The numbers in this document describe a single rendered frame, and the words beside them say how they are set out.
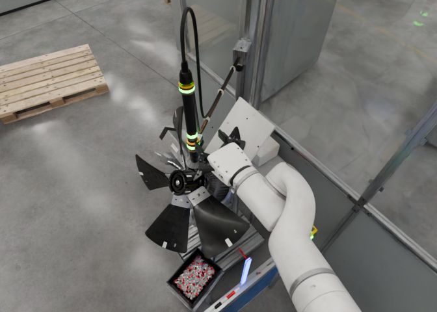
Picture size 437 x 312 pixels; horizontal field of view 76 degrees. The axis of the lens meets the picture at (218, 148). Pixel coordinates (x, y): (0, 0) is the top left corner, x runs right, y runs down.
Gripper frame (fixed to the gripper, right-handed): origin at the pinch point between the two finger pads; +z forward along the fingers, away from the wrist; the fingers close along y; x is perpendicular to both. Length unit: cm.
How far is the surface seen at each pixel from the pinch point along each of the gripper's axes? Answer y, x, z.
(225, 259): 13, -159, 6
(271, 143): 61, -70, 25
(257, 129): 38, -35, 17
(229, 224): 2.1, -47.8, -9.0
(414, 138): 71, -16, -33
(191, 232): 3, -158, 39
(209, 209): -0.8, -47.3, 1.2
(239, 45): 49, -10, 47
